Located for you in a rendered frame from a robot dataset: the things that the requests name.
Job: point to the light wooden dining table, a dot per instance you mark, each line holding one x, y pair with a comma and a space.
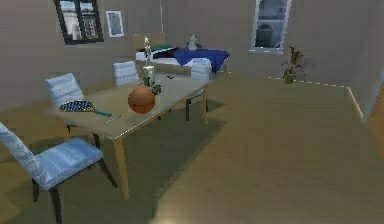
173, 90

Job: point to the small green dark object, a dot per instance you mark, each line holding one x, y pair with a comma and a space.
156, 89

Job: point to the pale blue padded chair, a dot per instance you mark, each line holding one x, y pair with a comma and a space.
63, 88
200, 68
63, 160
125, 73

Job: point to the orange basketball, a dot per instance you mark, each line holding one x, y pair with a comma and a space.
141, 100

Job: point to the dark blue blanket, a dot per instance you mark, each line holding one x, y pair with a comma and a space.
206, 56

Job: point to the wooden bed with white mattress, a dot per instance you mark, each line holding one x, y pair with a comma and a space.
166, 60

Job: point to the dark red pillow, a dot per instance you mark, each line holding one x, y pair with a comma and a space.
165, 53

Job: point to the grey teddy bear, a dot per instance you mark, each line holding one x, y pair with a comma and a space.
193, 42

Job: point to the green pillow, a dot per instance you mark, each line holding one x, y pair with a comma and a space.
161, 47

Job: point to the grey pencil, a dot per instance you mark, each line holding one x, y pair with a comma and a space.
113, 119

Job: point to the red leaved potted plant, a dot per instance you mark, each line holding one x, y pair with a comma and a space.
292, 66

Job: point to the white framed window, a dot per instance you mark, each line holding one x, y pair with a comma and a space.
270, 25

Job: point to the white framed picture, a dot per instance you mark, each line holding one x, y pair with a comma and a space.
115, 23

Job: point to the black framed window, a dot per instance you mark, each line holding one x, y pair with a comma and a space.
79, 20

